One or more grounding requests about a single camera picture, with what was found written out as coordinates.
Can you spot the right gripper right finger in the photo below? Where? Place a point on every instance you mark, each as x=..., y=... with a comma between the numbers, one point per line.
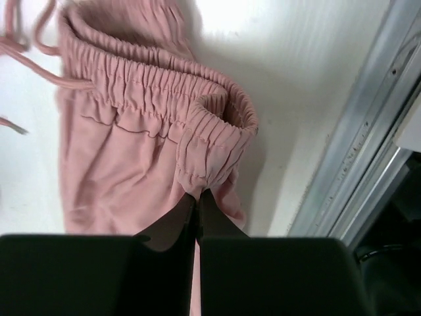
x=241, y=275

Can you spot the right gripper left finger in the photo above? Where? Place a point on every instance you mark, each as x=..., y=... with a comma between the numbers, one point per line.
x=149, y=273

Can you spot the pink trousers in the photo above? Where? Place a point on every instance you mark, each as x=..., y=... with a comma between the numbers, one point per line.
x=142, y=123

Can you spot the aluminium right rail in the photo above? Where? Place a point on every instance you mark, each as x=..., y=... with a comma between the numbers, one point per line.
x=362, y=166

